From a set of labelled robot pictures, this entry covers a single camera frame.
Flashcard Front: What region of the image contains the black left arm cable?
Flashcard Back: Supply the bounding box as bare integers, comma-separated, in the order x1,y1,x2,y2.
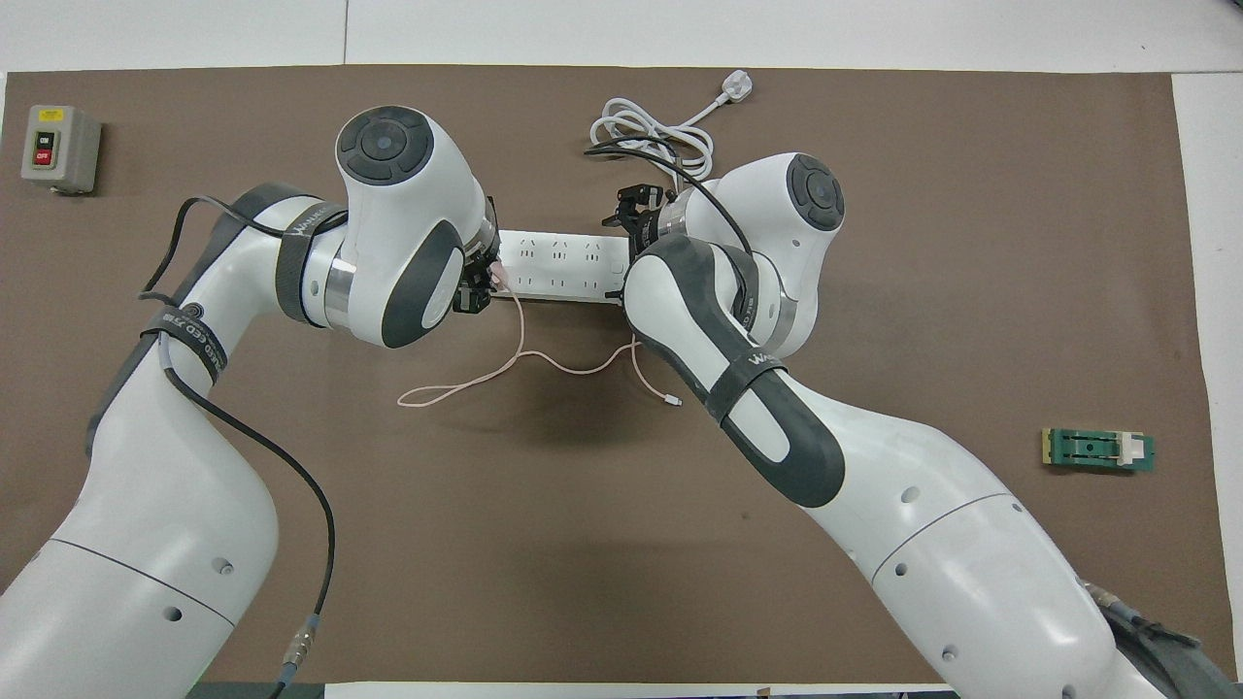
139,196,351,699

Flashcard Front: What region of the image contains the pink charging cable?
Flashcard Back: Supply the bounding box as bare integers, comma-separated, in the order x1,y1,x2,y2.
396,287,684,411

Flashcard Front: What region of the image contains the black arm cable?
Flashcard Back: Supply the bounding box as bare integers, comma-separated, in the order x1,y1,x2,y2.
139,196,351,699
584,136,758,292

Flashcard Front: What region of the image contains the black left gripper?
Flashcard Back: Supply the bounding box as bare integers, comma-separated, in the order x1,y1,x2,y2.
453,197,502,316

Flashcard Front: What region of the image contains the grey on-off switch box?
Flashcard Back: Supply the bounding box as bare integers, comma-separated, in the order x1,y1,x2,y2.
20,104,103,197

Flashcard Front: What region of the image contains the green circuit board module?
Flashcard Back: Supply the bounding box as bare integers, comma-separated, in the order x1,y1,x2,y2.
1041,427,1158,477

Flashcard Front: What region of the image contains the brown table mat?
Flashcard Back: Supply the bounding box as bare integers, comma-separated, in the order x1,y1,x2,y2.
0,64,1239,684

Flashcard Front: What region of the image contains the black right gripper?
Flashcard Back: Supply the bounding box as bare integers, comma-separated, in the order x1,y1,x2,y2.
602,184,673,302

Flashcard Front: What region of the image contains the white power strip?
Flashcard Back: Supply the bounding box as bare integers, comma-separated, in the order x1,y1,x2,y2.
490,229,632,304

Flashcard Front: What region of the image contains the dark grey cable bundle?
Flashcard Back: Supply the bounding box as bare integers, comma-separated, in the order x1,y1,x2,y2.
1080,580,1239,699

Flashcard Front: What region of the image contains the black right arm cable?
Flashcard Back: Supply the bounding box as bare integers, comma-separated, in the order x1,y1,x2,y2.
584,136,758,292

